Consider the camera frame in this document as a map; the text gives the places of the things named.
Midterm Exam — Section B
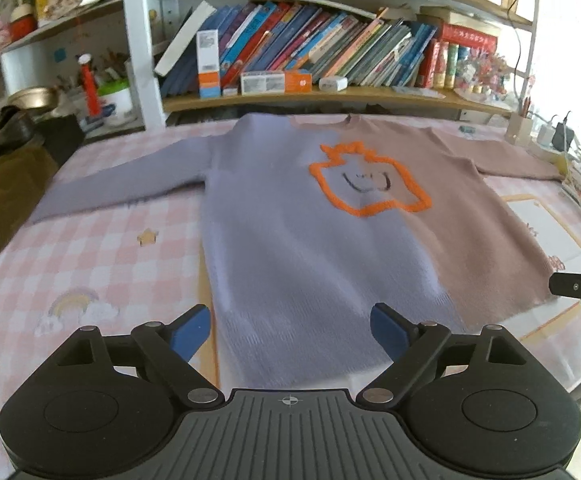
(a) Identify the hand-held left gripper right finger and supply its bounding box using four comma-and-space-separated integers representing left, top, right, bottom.
357, 302, 531, 407

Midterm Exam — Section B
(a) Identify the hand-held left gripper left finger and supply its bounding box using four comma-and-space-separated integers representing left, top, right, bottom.
50, 304, 224, 407

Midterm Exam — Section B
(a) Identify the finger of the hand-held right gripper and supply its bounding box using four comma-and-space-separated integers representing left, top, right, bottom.
549, 271, 581, 307

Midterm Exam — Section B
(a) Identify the purple and pink sweater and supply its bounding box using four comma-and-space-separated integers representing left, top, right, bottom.
29, 112, 566, 391

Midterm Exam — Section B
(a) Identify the white power strip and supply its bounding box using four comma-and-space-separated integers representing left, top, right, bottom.
528, 140, 571, 166

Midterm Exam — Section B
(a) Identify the black power adapter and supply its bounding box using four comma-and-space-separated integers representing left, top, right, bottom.
553, 112, 576, 151

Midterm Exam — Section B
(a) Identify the white power plug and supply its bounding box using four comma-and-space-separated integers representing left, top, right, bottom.
535, 117, 556, 147

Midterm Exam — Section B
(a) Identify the beige pen holder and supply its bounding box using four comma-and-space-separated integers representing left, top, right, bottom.
505, 97, 536, 147

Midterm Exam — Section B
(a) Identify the olive cloth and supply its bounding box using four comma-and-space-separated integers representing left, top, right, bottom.
0, 145, 58, 266

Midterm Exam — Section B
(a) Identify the wooden bookshelf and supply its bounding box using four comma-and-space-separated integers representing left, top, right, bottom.
120, 0, 536, 128

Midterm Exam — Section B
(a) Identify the colourful paper flower decoration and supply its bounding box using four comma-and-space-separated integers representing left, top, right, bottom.
453, 52, 514, 106

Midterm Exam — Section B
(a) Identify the white jar with green lid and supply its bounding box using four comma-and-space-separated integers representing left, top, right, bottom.
98, 80, 138, 126

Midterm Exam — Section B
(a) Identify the face mask packet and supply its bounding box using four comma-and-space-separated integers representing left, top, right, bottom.
393, 85, 446, 100

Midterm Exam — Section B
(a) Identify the dark bag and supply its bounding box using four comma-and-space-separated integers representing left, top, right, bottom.
0, 105, 86, 171

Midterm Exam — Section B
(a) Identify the crumpled white tissue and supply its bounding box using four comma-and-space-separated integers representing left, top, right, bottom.
53, 92, 88, 116

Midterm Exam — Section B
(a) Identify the red bottle white cap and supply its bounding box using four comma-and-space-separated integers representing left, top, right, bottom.
78, 54, 104, 121

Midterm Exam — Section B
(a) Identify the orange and white toothpaste box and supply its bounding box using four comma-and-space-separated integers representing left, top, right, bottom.
240, 71, 313, 95

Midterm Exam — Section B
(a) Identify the tall white toothpaste box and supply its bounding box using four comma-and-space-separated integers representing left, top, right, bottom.
196, 29, 221, 99

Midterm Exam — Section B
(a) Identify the thick red dictionary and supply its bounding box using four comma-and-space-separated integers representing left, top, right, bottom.
441, 22, 499, 53

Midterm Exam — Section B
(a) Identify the bunch of pens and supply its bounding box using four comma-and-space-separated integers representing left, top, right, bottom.
93, 50, 131, 86

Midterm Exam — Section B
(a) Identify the gold metal bowl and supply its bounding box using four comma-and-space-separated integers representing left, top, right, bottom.
8, 87, 58, 111

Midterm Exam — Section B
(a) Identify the thick white leaning book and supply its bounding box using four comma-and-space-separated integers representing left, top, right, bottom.
154, 1, 217, 77

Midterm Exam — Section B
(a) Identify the row of colourful books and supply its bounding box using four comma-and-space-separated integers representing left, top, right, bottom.
160, 0, 501, 98

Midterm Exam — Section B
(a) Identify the beige thick book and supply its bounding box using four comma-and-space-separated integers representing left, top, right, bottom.
419, 6, 501, 31

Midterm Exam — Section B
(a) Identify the grey side shelf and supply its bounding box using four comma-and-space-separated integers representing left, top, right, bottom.
0, 0, 124, 76

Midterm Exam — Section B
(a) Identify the red tin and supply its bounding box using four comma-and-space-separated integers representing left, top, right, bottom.
10, 5, 38, 41

